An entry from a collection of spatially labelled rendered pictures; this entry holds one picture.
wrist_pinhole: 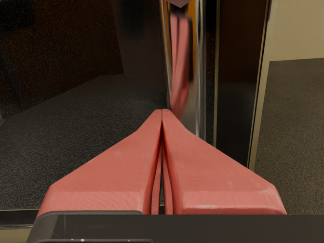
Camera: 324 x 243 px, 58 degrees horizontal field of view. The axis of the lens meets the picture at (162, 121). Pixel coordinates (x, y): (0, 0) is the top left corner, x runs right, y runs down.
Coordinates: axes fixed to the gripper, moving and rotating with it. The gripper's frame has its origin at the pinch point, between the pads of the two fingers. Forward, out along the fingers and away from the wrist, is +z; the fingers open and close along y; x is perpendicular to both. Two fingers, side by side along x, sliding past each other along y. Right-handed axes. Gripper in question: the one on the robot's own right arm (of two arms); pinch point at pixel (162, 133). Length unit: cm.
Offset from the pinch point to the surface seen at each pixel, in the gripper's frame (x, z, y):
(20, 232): 18.6, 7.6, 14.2
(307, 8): 8, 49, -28
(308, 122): 18.0, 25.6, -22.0
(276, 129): 18.5, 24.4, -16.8
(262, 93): 2.0, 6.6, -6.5
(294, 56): 18, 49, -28
